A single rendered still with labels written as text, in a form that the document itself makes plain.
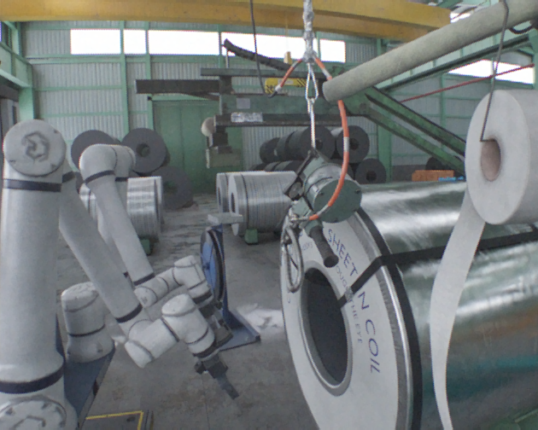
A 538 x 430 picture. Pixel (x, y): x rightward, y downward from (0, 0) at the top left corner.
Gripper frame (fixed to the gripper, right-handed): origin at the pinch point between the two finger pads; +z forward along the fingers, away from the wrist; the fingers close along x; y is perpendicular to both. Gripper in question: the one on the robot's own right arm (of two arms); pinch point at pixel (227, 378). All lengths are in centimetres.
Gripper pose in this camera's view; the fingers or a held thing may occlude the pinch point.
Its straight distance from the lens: 118.1
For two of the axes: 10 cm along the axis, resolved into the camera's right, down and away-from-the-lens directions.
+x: 3.9, 2.2, -9.0
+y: -8.4, 4.7, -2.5
